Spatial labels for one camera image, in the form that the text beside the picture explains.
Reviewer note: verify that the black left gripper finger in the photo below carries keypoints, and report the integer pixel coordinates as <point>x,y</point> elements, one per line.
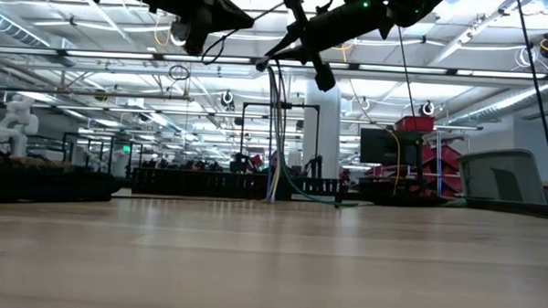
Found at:
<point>228,23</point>
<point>231,11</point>

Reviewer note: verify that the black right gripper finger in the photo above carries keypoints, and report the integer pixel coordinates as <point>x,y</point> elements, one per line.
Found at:
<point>291,55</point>
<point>289,45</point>

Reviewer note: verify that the white building column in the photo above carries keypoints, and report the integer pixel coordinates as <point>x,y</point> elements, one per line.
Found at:
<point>323,128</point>

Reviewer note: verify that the overhead light bar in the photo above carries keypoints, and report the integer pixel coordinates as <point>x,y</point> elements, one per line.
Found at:
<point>122,55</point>

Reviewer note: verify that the red plastic bin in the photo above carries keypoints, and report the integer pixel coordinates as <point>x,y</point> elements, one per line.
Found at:
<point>414,123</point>

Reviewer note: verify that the black monitor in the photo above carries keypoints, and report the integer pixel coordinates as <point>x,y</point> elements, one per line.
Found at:
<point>384,146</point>

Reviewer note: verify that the red bin rack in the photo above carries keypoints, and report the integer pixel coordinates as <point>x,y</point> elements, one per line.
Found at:
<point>442,169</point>

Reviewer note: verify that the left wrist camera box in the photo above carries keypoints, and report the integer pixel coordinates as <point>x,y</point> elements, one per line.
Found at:
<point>180,32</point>

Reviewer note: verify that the black station frame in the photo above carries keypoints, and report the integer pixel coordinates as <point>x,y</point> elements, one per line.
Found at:
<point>303,105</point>

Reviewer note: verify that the silver spiral ceiling duct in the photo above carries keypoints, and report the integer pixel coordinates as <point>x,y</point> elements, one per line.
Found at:
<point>509,105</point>

